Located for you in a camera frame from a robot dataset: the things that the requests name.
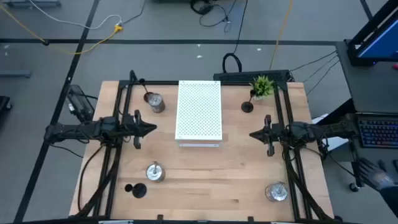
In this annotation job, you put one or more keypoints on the green plant in white pot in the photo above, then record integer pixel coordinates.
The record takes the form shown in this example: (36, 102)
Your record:
(262, 87)

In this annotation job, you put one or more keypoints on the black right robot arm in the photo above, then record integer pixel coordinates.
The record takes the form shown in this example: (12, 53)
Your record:
(326, 132)

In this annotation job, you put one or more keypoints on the black backlit keyboard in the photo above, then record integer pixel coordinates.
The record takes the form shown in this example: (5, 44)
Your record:
(382, 132)

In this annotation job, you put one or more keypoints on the black floor stand base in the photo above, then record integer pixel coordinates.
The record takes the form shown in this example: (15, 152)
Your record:
(4, 104)

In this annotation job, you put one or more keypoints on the grey metal base bar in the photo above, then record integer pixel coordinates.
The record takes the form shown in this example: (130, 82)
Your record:
(31, 3)
(15, 74)

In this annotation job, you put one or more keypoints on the black perforated metal box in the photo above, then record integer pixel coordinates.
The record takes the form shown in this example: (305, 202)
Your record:
(281, 75)

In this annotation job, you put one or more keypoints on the black monitor with stand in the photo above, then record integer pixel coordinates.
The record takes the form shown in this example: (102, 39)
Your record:
(382, 43)

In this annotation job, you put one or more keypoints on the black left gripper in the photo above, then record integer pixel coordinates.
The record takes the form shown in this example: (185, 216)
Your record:
(136, 127)

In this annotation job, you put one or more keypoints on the black candlestick holder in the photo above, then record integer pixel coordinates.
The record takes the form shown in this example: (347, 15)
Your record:
(247, 107)
(146, 97)
(139, 190)

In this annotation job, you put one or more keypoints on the black caster wheel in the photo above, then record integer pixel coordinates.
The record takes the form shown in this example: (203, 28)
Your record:
(354, 187)

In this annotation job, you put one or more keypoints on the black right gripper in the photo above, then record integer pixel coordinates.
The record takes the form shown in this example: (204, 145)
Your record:
(275, 133)

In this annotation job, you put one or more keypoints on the white paper sheet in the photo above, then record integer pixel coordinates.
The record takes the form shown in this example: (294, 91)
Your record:
(337, 143)

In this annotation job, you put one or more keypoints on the white perforated metal shelf riser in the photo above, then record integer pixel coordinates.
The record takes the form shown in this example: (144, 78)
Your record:
(199, 109)

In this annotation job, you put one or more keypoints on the person's forearm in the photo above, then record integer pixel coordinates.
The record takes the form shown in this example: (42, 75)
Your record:
(390, 200)

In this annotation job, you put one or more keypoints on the black aluminium table frame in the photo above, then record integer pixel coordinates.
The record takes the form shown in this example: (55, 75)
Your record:
(168, 82)

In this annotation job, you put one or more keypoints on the grey computer cart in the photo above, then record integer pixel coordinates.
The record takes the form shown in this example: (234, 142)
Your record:
(367, 87)

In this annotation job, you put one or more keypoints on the black power supply box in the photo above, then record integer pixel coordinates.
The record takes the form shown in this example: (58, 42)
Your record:
(77, 101)

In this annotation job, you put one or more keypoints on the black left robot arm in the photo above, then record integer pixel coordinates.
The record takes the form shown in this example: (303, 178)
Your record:
(77, 130)

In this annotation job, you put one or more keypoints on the silver cylindrical candle holder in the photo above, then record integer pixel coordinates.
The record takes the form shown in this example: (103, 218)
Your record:
(156, 102)
(276, 192)
(155, 172)

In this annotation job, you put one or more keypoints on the person's hand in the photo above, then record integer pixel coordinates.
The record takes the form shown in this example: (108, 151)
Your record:
(376, 177)

